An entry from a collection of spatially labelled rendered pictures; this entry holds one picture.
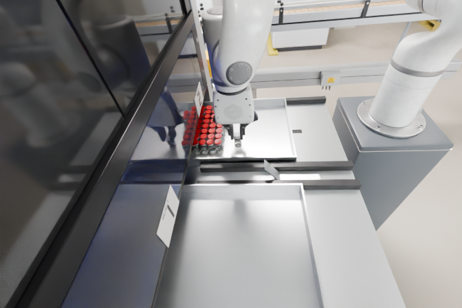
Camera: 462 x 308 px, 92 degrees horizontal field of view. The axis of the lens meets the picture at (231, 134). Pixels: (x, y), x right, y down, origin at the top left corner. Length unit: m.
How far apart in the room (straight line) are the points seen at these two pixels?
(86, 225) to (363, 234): 0.50
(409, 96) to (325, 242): 0.45
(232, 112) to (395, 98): 0.47
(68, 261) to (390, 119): 0.79
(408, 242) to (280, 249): 1.22
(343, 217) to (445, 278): 1.14
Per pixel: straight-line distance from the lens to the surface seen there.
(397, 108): 0.80
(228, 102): 0.53
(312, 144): 0.70
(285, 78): 1.69
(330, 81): 1.72
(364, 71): 1.82
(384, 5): 1.67
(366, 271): 0.56
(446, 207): 1.92
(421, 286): 1.62
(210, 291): 0.52
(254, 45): 0.38
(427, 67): 0.74
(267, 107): 0.80
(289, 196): 0.58
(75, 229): 0.24
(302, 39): 3.19
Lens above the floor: 1.38
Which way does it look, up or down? 45 degrees down
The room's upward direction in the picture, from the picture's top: 8 degrees counter-clockwise
